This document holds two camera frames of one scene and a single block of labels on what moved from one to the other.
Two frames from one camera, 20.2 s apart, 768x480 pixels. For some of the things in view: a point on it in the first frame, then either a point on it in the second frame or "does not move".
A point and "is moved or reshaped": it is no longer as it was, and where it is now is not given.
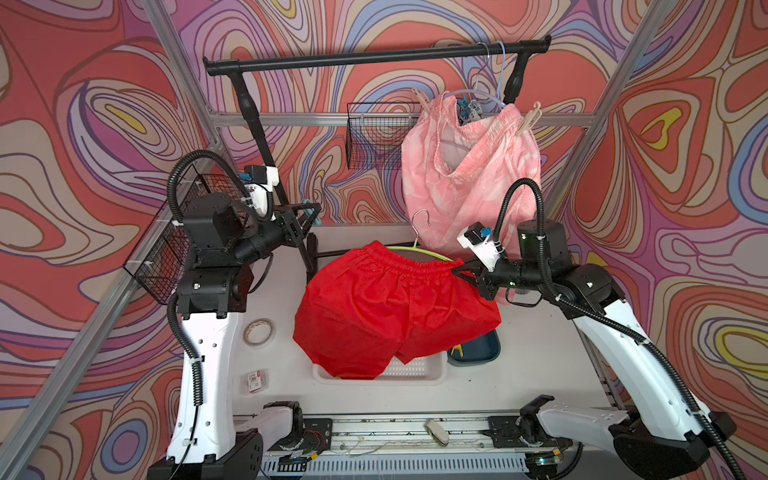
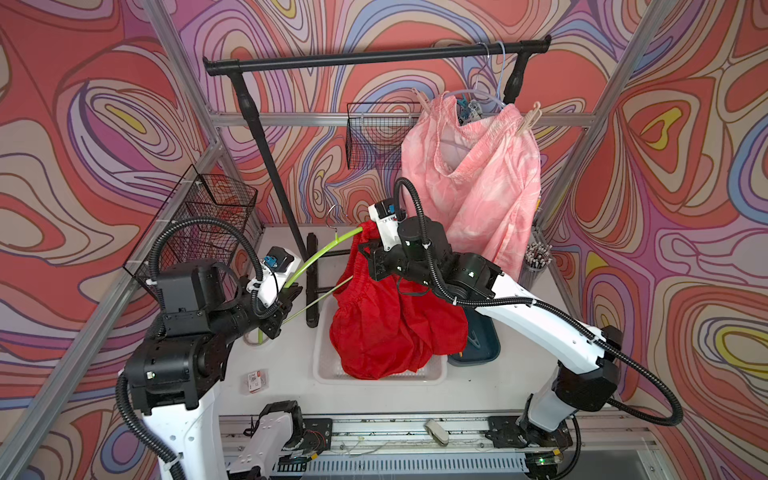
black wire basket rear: x=375 y=134 does not move
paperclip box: x=257 y=380 does not move
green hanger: x=415 y=247 is moved or reshaped
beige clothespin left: x=423 y=98 does not move
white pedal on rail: x=436 y=432 does not move
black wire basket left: x=160 y=262 does not move
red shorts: x=370 y=300 is moved or reshaped
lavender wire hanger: x=476 y=79 does not move
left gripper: x=286 y=224 → x=275 y=317
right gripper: x=482 y=277 → x=378 y=264
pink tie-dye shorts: x=456 y=173 does not move
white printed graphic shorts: x=468 y=111 does not move
